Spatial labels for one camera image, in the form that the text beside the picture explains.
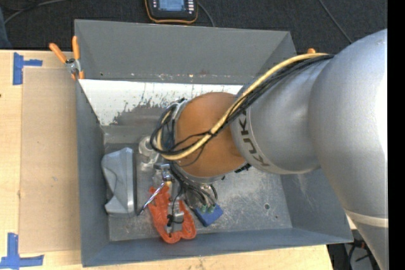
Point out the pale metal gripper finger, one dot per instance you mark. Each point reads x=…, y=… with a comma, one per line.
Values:
x=176, y=222
x=152, y=200

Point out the orange mesh toy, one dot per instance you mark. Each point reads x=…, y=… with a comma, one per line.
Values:
x=188, y=230

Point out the blue sponge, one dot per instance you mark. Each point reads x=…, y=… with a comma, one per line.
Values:
x=209, y=218

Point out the pale wood board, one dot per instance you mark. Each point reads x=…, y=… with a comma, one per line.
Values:
x=47, y=151

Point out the grey metal bin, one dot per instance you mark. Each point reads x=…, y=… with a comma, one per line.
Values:
x=177, y=50

